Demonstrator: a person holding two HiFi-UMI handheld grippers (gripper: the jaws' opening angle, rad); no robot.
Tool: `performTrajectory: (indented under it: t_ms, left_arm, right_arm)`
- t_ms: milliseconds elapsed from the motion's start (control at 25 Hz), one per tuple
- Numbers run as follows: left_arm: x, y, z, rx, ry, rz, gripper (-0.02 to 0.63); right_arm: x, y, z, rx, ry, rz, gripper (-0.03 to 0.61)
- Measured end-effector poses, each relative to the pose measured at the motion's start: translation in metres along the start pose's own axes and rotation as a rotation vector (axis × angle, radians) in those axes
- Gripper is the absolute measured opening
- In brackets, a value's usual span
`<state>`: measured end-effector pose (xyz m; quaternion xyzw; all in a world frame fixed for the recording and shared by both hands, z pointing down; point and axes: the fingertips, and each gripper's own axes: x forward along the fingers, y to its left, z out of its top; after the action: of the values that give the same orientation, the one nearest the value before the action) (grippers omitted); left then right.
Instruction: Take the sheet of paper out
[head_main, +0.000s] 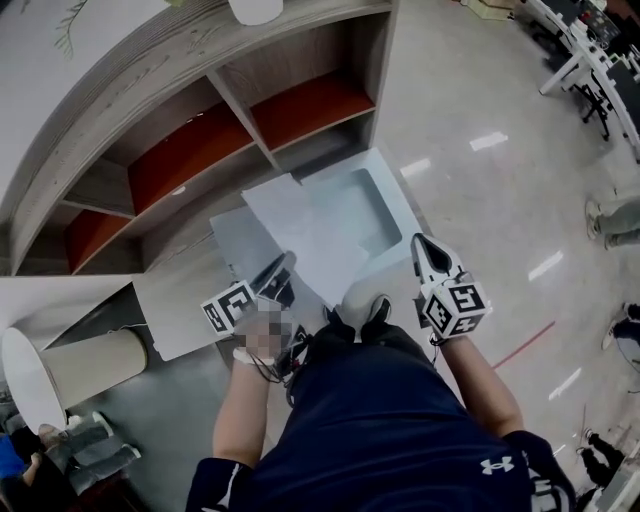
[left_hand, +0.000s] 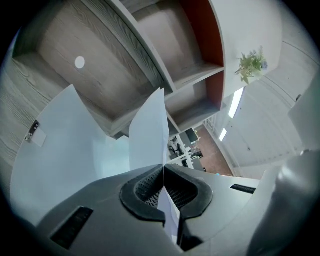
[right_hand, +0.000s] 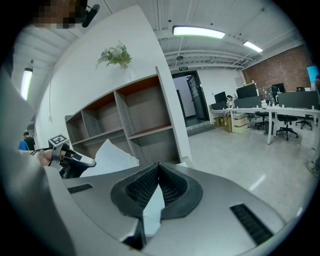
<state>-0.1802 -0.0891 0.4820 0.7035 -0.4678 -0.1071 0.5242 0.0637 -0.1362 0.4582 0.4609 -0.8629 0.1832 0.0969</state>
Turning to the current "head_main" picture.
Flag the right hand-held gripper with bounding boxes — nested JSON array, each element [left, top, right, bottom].
[[409, 232, 496, 342]]

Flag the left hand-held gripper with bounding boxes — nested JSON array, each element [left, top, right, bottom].
[[199, 251, 298, 335]]

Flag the white A4 paper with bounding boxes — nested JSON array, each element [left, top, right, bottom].
[[241, 174, 374, 307]]

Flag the large white panel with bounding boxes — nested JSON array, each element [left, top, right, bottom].
[[208, 147, 425, 301]]

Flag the person's right forearm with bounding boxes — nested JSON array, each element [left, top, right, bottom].
[[439, 334, 525, 442]]

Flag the person's left forearm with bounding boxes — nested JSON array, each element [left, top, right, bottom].
[[213, 357, 282, 467]]

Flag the person's left hand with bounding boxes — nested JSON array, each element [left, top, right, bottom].
[[233, 307, 298, 358]]

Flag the person's right black shoe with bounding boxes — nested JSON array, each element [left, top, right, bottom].
[[366, 293, 394, 329]]

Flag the person's black trousers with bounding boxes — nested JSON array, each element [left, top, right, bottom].
[[312, 319, 432, 362]]

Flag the white paper sheet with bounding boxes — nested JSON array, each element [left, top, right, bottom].
[[132, 269, 236, 362]]

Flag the person's navy shirt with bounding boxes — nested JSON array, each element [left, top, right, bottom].
[[184, 344, 577, 512]]

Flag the grey wooden shelf unit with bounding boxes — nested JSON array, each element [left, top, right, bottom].
[[0, 0, 401, 279]]

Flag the black office chair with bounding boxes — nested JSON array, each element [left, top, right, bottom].
[[573, 79, 615, 142]]

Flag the white plant vase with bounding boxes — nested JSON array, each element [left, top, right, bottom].
[[227, 0, 286, 26]]

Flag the brown cardboard boxes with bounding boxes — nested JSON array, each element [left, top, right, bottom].
[[459, 0, 517, 22]]

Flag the white office desk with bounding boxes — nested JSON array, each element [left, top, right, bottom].
[[519, 0, 640, 162]]

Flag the green potted plant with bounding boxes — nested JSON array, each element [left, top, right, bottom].
[[52, 0, 94, 60]]

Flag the black cable bundle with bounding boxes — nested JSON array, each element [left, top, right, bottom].
[[249, 324, 315, 407]]

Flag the white wrist strap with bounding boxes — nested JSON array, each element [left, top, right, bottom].
[[232, 347, 277, 367]]

